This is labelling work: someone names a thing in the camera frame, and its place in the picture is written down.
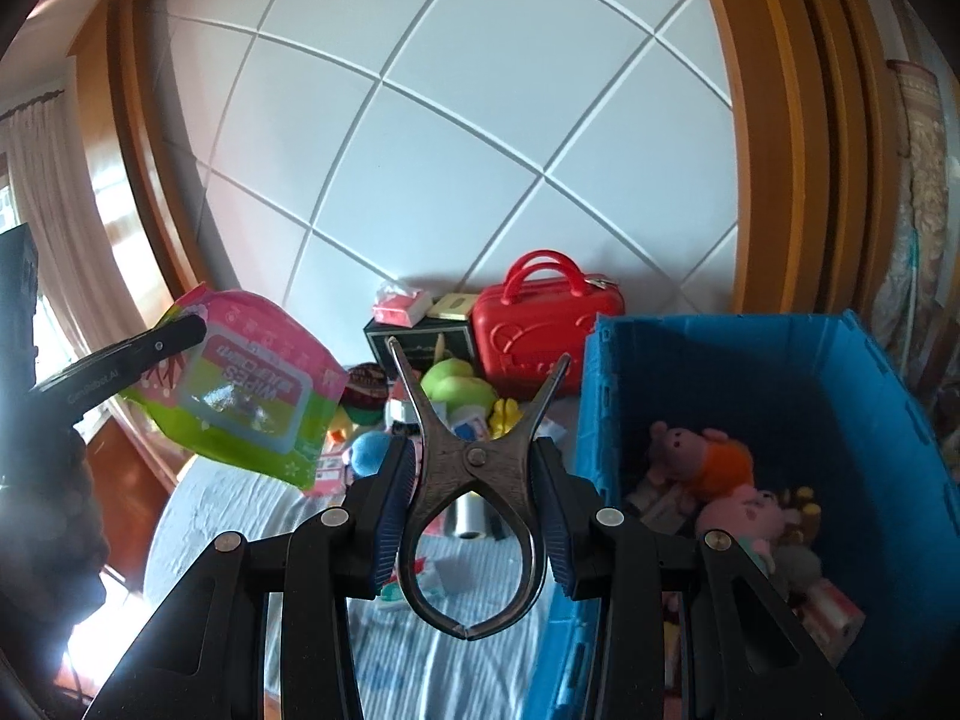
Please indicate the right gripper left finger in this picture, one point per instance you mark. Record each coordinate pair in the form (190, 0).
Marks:
(201, 654)

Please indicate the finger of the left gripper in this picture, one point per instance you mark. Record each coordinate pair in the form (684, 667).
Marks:
(99, 377)

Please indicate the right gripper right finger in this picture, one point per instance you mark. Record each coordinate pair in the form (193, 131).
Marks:
(743, 654)

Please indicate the orange dress pig plush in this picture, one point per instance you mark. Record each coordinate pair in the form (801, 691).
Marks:
(706, 466)

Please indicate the pink green wipes pack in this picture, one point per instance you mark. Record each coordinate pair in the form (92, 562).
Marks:
(258, 392)

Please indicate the large metal clip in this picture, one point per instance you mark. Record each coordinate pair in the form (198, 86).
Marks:
(498, 470)

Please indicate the pink flower tissue pack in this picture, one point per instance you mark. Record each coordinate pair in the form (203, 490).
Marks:
(831, 619)

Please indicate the person left hand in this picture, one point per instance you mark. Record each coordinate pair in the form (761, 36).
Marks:
(53, 553)

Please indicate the beige curtain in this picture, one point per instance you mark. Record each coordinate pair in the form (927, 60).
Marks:
(84, 303)

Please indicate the green dress pig plush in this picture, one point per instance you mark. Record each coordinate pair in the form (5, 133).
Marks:
(753, 518)

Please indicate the blue plastic storage crate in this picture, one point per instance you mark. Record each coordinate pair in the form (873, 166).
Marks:
(818, 404)

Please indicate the white lint roller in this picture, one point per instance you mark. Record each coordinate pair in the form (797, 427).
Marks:
(469, 518)

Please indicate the yellow green plush toy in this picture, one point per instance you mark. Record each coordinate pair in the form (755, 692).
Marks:
(350, 421)

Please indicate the yellow plastic clamp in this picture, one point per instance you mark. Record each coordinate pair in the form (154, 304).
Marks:
(504, 416)

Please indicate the dark red knit hat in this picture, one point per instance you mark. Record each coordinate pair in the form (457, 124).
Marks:
(366, 392)

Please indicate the blue label floss pack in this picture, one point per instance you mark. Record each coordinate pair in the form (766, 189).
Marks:
(469, 422)

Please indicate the small pink tissue pack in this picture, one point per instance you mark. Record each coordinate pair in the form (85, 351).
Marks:
(401, 307)

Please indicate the red bear mini suitcase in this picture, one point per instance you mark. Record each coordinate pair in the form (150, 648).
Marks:
(545, 307)

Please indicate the black gift box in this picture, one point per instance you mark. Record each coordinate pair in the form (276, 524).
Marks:
(427, 342)

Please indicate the yellow flat box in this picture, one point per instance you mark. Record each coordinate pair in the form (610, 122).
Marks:
(454, 307)

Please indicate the rolled patterned carpet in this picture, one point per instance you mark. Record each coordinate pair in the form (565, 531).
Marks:
(903, 309)

